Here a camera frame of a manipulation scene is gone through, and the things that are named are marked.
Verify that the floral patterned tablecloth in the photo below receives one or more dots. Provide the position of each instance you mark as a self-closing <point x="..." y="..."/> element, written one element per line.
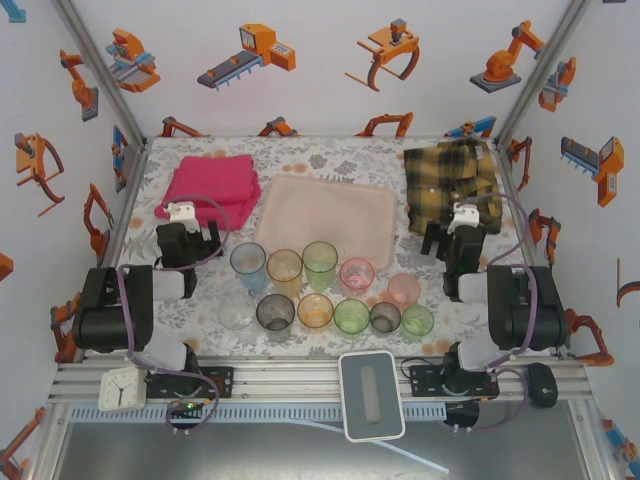
<point x="300" y="150"/>

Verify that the tall green glass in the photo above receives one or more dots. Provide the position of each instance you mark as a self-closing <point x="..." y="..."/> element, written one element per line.
<point x="320" y="265"/>

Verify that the wide short green glass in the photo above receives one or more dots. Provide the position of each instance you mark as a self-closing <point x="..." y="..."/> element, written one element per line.
<point x="351" y="316"/>

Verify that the short grey glass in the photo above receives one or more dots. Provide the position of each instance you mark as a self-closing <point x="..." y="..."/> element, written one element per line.
<point x="385" y="317"/>

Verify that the folded pink towel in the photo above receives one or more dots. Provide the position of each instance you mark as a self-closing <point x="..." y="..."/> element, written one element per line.
<point x="215" y="175"/>

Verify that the short pink-red glass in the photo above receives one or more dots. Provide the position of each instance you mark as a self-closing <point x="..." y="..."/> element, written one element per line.
<point x="357" y="275"/>

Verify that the aluminium front frame rail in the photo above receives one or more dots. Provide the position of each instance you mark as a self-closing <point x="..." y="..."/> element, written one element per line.
<point x="300" y="385"/>

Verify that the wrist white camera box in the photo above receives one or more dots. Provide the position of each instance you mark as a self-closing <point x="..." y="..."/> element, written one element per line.
<point x="465" y="216"/>
<point x="181" y="212"/>

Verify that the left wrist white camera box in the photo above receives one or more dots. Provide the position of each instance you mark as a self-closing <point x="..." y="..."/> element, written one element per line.
<point x="181" y="212"/>

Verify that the small black controller board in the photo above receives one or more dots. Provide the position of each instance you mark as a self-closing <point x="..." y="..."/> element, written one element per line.
<point x="462" y="415"/>
<point x="189" y="406"/>

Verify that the tall blue glass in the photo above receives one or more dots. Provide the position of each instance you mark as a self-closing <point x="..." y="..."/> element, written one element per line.
<point x="248" y="265"/>

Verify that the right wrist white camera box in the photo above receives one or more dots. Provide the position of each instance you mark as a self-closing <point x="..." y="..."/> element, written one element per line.
<point x="465" y="216"/>

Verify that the clear faceted glass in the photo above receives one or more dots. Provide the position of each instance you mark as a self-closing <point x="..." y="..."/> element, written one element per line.
<point x="236" y="312"/>

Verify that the aluminium frame post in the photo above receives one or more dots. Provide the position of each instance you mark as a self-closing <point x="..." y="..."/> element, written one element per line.
<point x="104" y="75"/>
<point x="539" y="75"/>

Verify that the short orange glass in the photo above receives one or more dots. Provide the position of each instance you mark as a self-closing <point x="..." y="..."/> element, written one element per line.
<point x="315" y="311"/>

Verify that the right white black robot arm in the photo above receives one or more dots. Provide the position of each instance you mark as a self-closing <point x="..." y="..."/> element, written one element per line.
<point x="525" y="320"/>

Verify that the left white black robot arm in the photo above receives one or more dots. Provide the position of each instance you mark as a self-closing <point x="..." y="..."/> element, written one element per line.
<point x="110" y="310"/>

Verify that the yellow black plaid shirt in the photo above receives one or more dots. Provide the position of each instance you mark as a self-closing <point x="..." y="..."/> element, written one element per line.
<point x="435" y="175"/>

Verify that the small green glass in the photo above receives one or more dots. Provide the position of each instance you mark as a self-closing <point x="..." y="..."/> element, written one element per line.
<point x="417" y="320"/>

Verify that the white square clock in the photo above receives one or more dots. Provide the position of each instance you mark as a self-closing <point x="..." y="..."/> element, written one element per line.
<point x="120" y="390"/>

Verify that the black computer mouse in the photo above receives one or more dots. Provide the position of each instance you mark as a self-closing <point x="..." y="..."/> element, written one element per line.
<point x="542" y="385"/>

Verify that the salmon dotted glass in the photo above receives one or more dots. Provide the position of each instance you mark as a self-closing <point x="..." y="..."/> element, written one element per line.
<point x="404" y="289"/>

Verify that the tall amber glass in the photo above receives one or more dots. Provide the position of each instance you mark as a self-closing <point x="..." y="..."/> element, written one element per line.
<point x="284" y="272"/>

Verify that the tall grey glass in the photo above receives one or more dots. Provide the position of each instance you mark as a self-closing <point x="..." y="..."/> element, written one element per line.
<point x="275" y="312"/>

